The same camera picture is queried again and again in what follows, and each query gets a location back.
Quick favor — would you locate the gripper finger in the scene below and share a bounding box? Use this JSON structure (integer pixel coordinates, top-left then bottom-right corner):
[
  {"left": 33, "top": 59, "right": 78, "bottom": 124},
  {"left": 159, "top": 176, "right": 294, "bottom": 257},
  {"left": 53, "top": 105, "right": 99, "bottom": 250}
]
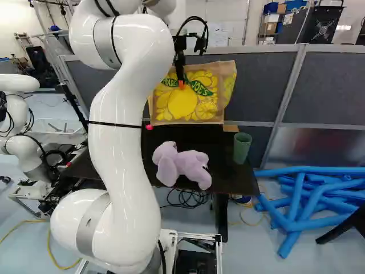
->
[{"left": 174, "top": 53, "right": 186, "bottom": 90}]

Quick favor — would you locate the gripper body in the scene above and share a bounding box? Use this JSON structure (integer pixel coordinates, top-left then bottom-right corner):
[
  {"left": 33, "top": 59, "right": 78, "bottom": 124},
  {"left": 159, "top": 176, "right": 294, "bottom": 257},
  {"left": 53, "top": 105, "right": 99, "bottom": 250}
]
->
[{"left": 173, "top": 34, "right": 189, "bottom": 55}]

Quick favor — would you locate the yellow lemon print bag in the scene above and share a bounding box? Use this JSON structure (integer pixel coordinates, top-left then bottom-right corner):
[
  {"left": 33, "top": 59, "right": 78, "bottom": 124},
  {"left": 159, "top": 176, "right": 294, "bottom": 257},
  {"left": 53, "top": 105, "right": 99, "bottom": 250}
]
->
[{"left": 148, "top": 59, "right": 238, "bottom": 127}]

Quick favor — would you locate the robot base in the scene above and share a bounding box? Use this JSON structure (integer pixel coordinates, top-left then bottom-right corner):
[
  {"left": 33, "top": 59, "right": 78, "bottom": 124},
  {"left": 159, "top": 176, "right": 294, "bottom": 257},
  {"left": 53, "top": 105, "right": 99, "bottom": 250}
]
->
[{"left": 76, "top": 228, "right": 224, "bottom": 274}]

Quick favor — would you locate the purple plush toy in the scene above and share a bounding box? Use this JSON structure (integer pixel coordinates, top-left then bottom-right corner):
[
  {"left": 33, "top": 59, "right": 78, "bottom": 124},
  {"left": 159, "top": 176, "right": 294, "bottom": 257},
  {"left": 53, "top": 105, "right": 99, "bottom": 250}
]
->
[{"left": 152, "top": 140, "right": 213, "bottom": 191}]

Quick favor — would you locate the green cup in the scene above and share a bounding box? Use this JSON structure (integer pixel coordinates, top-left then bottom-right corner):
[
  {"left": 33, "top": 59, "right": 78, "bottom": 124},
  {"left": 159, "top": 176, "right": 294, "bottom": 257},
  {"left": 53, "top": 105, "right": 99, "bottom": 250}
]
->
[{"left": 233, "top": 132, "right": 253, "bottom": 165}]

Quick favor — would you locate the black table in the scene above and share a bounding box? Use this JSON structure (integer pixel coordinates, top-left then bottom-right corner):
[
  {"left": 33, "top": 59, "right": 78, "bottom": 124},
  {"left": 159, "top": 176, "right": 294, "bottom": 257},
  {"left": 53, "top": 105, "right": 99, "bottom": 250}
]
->
[{"left": 58, "top": 122, "right": 261, "bottom": 244}]

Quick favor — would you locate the grey office partition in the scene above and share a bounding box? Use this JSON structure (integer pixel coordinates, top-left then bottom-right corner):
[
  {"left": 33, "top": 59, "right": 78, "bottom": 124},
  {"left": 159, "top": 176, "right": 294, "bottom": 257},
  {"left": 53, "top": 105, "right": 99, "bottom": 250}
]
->
[{"left": 58, "top": 42, "right": 365, "bottom": 170}]

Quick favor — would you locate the blue foam tube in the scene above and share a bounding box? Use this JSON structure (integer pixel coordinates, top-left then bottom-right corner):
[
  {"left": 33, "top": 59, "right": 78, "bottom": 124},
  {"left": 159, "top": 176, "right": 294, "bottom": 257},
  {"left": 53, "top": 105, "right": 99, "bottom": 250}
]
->
[
  {"left": 254, "top": 187, "right": 365, "bottom": 212},
  {"left": 253, "top": 164, "right": 365, "bottom": 179},
  {"left": 277, "top": 172, "right": 308, "bottom": 259},
  {"left": 269, "top": 209, "right": 360, "bottom": 232}
]

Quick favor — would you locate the white robot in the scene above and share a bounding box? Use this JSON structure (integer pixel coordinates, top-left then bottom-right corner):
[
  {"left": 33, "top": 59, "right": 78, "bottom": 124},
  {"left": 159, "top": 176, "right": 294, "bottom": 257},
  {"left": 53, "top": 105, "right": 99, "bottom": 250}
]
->
[{"left": 0, "top": 73, "right": 59, "bottom": 202}]

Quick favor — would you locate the black floor cable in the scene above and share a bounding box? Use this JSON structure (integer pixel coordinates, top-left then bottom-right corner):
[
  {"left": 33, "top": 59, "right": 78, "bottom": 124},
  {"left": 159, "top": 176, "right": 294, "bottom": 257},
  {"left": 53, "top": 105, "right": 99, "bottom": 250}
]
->
[{"left": 166, "top": 187, "right": 212, "bottom": 209}]

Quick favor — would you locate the yellow floor cable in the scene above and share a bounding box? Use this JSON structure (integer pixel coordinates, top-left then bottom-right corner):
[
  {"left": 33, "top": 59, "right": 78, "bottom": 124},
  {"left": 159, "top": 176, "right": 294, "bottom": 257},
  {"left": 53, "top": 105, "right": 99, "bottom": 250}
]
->
[{"left": 228, "top": 196, "right": 271, "bottom": 228}]

